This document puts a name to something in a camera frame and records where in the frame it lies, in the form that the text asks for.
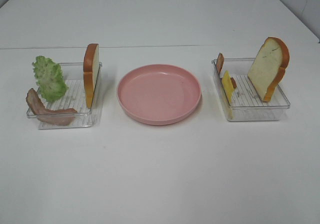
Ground bacon strip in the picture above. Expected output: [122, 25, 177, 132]
[25, 88, 78, 126]
[216, 52, 237, 89]

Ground bread slice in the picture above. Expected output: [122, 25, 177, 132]
[83, 43, 99, 108]
[247, 37, 290, 102]

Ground green lettuce leaf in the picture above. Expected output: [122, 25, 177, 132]
[32, 55, 68, 103]

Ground pink round plate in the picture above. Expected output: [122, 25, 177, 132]
[117, 64, 202, 126]

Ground yellow cheese slice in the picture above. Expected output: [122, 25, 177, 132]
[221, 70, 235, 121]

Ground clear plastic tray left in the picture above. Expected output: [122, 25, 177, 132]
[26, 62, 103, 130]

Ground clear plastic tray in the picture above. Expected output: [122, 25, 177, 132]
[211, 57, 291, 122]
[26, 62, 103, 130]

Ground clear plastic tray right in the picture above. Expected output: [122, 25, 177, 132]
[211, 57, 291, 122]

